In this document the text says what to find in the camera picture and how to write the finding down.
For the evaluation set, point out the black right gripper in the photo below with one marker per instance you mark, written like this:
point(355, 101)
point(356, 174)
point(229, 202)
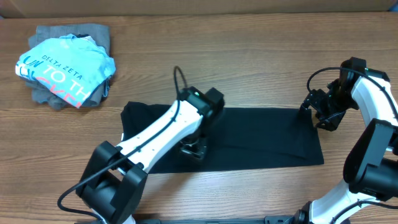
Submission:
point(321, 106)

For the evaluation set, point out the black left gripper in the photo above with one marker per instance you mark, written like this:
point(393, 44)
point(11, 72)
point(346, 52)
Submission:
point(198, 151)

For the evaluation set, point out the dark teal t-shirt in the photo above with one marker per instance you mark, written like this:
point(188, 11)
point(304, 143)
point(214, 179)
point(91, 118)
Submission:
point(252, 138)

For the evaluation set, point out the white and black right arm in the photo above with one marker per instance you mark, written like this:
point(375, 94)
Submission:
point(368, 177)

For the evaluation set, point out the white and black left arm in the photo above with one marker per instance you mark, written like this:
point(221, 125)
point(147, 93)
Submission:
point(115, 176)

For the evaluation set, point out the light blue printed t-shirt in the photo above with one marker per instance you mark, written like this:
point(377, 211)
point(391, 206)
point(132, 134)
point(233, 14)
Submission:
point(71, 67)

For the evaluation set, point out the grey folded garment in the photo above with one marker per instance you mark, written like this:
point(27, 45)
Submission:
point(99, 33)

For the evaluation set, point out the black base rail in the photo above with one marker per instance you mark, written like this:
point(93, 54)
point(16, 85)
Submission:
point(284, 219)

